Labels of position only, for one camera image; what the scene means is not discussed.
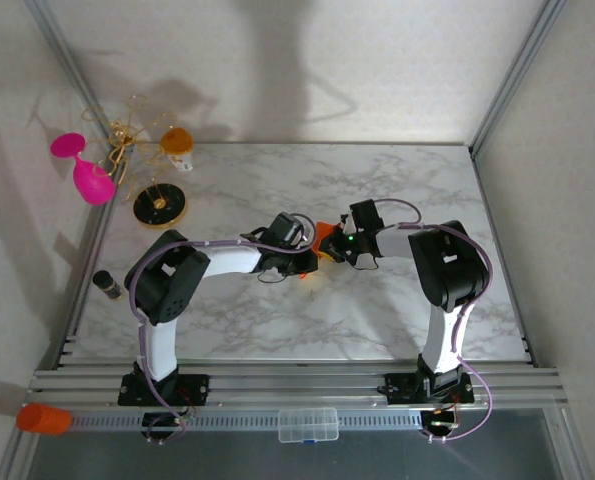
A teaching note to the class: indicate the small dark bottle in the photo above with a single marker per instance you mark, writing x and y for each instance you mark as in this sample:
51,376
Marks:
106,285

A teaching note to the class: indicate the aluminium front frame rail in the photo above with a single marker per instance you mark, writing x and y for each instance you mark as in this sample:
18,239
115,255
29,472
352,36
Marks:
297,387

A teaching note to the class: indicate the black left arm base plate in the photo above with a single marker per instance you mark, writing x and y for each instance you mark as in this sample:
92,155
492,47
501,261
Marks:
192,389

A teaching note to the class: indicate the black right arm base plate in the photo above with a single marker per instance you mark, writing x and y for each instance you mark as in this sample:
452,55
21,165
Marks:
399,387

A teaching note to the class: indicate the orange cloth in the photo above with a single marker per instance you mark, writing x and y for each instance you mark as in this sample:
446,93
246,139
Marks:
323,231

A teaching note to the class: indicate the aluminium frame post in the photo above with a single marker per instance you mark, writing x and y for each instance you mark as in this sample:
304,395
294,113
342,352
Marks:
529,50
59,50

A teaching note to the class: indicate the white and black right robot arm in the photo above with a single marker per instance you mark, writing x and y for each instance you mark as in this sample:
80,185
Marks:
452,275

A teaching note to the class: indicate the pink wine glass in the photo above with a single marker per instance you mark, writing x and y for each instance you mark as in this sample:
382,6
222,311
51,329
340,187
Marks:
94,185

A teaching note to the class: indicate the aluminium side rail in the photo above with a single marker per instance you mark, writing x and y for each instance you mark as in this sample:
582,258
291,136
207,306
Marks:
503,250
73,325

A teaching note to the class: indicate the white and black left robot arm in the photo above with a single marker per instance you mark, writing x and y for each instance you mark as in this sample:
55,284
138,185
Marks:
164,285

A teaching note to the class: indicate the orange plastic cup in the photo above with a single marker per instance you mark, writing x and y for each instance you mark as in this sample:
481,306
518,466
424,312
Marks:
44,419

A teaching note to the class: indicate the black controller board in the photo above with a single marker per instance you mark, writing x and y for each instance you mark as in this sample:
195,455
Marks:
157,421
434,422

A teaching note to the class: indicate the clear plastic organizer box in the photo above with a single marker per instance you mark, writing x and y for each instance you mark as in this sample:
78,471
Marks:
308,425

